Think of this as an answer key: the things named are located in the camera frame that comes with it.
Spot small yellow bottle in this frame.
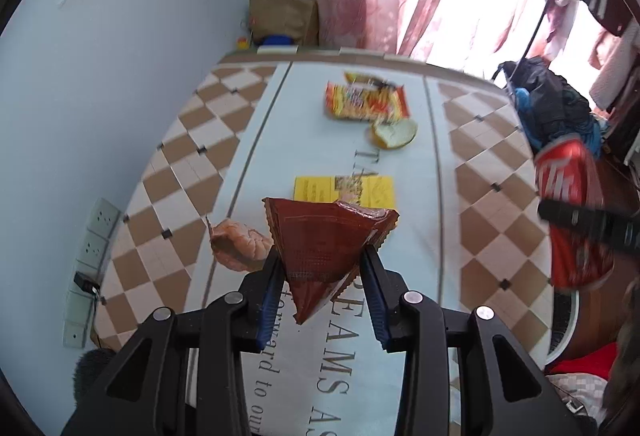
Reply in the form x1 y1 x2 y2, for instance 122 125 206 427
236 37 250 50

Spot yellow citrus peel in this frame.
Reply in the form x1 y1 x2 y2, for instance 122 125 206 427
371 118 418 150

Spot yellow cigarette box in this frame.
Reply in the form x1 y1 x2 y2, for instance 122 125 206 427
293 175 396 209

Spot orange snack bag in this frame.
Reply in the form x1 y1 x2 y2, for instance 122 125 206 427
324 82 410 122

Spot white wall sockets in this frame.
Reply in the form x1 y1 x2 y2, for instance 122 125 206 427
62 197 122 349

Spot red cola can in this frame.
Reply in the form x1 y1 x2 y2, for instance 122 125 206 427
534 135 614 292

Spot pile of dark clothes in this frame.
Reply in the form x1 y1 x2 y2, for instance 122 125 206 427
491 56 602 159

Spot torn snack bag strip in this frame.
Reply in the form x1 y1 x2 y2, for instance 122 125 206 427
344 72 398 89

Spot white round trash bin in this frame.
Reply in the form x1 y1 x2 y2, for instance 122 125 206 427
546 291 580 366

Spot black wall plug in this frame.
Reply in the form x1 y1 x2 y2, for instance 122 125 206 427
74 271 100 297

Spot brown foil wrapper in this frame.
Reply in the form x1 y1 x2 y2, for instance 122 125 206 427
262 197 399 325

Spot brown paper bag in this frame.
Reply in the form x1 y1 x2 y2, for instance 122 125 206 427
248 0 319 47

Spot hanging clothes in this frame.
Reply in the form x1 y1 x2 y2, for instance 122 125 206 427
538 0 639 113

